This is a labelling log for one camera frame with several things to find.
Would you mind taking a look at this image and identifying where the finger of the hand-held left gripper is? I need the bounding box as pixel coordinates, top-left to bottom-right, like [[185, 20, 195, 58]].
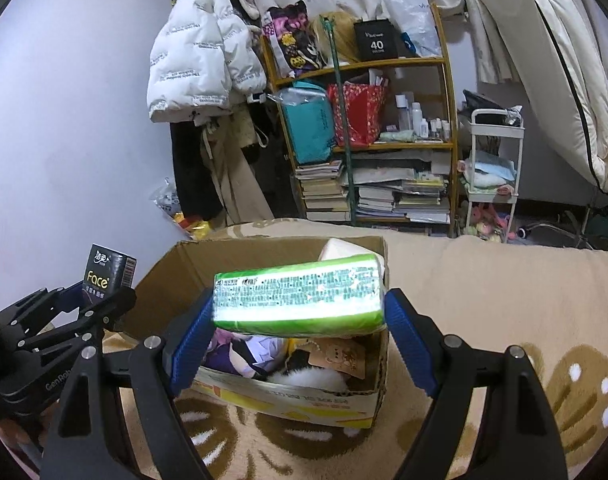
[[14, 287, 138, 361], [0, 280, 97, 341]]

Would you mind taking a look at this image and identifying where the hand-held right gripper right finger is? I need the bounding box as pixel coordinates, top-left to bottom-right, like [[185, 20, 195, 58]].
[[384, 287, 570, 480]]

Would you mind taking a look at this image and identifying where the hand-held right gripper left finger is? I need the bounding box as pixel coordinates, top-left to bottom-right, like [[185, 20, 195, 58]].
[[41, 287, 219, 480]]

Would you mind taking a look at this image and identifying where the black tissue pack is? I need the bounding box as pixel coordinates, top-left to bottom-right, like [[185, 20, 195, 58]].
[[80, 244, 138, 306]]

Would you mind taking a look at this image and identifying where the cardboard box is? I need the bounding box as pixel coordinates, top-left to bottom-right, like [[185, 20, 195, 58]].
[[104, 235, 389, 430]]

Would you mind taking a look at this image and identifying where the green tissue pack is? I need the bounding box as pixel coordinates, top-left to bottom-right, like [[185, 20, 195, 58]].
[[213, 254, 387, 338]]

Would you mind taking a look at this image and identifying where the purple white plush toy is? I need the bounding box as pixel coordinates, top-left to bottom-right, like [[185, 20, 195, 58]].
[[204, 332, 289, 378]]

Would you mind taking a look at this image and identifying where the brown paper card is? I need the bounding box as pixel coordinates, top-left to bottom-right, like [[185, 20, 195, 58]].
[[308, 337, 367, 378]]

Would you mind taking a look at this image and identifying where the black white plush toy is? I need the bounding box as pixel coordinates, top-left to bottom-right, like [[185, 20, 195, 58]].
[[269, 347, 349, 393]]

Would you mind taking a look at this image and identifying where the white tissue pack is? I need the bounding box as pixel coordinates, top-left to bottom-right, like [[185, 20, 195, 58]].
[[318, 237, 387, 281]]

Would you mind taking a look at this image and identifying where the plastic bag of toys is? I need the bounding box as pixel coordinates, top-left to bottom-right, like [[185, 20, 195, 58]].
[[153, 177, 219, 241]]

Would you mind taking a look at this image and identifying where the pile of pink plush toys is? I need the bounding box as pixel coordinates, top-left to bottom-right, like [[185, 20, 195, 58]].
[[466, 202, 517, 241]]

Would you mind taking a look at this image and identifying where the pile of magazines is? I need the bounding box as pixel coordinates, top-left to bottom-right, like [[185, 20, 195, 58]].
[[346, 152, 452, 225]]

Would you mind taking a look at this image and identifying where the stack of thick books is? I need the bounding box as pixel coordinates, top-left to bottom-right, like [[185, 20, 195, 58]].
[[295, 160, 352, 222]]

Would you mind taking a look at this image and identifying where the beige hanging coat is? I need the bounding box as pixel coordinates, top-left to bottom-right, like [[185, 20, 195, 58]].
[[200, 110, 275, 226]]

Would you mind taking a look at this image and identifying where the black hanging garment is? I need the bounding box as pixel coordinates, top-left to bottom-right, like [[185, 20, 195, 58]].
[[170, 120, 225, 221]]

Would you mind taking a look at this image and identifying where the blue white cloth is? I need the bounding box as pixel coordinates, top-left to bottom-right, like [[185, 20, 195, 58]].
[[458, 157, 516, 190]]

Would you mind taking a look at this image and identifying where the dark hanging clothing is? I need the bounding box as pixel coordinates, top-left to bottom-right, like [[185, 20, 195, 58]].
[[244, 95, 297, 221]]

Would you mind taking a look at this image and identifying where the white trolley cart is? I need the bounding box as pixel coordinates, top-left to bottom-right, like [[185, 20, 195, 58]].
[[456, 108, 526, 243]]

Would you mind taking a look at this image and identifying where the green pole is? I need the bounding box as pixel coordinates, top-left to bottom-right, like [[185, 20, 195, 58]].
[[321, 16, 359, 226]]

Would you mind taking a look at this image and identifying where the group of cosmetic bottles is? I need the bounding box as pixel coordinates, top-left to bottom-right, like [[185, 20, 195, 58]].
[[384, 91, 452, 142]]

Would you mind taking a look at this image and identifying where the red gift bag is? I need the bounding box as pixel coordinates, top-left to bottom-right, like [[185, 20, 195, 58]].
[[326, 80, 389, 148]]

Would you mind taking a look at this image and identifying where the teal bag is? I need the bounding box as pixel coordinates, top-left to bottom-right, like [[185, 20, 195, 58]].
[[276, 82, 337, 165]]

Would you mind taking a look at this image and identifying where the wooden shelf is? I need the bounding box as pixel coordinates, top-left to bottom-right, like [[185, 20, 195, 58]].
[[259, 2, 460, 238]]

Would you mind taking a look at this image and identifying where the white puffer jacket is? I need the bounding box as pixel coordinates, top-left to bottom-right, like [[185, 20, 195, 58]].
[[148, 0, 267, 123]]

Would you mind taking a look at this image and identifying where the black box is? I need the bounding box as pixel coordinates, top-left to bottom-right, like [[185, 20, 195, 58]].
[[354, 19, 399, 60]]

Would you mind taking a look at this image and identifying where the blonde wig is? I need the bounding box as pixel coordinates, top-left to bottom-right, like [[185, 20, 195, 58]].
[[311, 11, 359, 63]]

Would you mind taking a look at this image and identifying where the cream upright mattress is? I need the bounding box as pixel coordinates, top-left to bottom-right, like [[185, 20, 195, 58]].
[[476, 0, 608, 196]]

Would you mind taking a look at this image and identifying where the black pink printed bag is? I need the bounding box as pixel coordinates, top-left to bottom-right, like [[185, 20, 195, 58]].
[[263, 1, 327, 78]]

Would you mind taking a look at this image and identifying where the clear plastic bag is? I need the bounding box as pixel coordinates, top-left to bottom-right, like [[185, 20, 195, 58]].
[[382, 0, 442, 58]]

